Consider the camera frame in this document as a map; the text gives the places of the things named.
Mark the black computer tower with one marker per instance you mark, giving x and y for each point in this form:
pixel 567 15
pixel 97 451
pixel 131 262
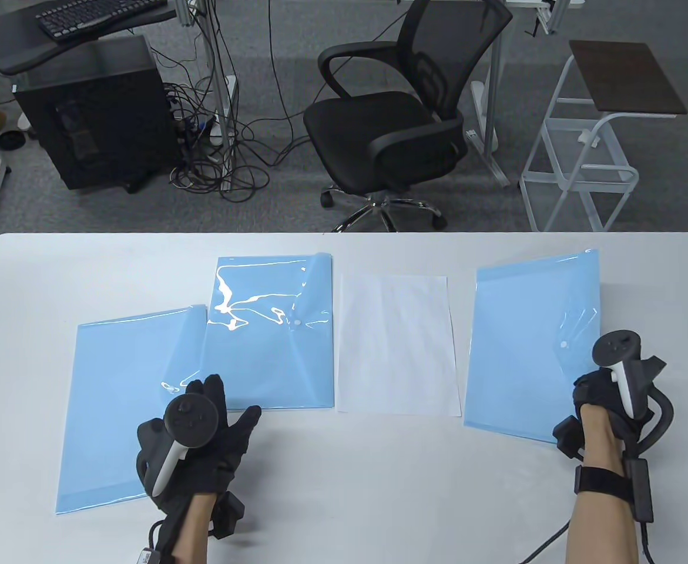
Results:
pixel 97 117

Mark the black keyboard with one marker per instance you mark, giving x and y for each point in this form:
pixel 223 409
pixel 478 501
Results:
pixel 85 14

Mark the black keyboard desk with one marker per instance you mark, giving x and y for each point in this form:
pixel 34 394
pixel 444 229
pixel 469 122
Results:
pixel 3 47

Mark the grey metal desk leg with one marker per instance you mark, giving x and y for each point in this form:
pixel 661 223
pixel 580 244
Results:
pixel 217 88

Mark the black round lid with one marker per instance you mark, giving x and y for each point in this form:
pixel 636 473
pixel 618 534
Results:
pixel 12 141

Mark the white desk frame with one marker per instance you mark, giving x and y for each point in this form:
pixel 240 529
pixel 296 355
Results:
pixel 492 88

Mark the person's right forearm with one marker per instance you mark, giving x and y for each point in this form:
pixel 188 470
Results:
pixel 602 529

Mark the white paper sheet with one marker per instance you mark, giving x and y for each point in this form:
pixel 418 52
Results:
pixel 396 346

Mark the black mesh office chair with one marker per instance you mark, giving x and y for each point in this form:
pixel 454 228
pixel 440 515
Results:
pixel 373 126

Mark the blue plastic snap envelope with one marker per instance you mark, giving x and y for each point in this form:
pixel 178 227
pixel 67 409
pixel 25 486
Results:
pixel 261 370
pixel 520 352
pixel 114 399

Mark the person's left hand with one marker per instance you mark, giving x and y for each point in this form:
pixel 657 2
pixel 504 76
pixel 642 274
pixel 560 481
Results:
pixel 214 452

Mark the person's left forearm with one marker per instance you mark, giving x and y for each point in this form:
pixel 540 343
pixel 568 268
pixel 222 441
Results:
pixel 191 529

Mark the white and black controller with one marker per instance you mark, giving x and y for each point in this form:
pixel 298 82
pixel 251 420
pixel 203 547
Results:
pixel 617 346
pixel 191 414

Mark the white cart with brown top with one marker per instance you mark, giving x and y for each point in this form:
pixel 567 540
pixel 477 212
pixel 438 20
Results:
pixel 626 76

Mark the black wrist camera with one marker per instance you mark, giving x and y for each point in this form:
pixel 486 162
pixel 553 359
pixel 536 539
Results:
pixel 567 437
pixel 229 514

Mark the black battery pack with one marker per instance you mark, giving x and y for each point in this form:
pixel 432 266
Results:
pixel 148 555
pixel 640 490

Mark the small white object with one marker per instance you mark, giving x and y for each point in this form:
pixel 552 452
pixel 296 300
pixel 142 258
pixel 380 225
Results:
pixel 587 138

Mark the person's right hand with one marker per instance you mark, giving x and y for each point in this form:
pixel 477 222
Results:
pixel 593 390

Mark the white power strip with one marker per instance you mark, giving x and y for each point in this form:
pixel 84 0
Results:
pixel 232 87

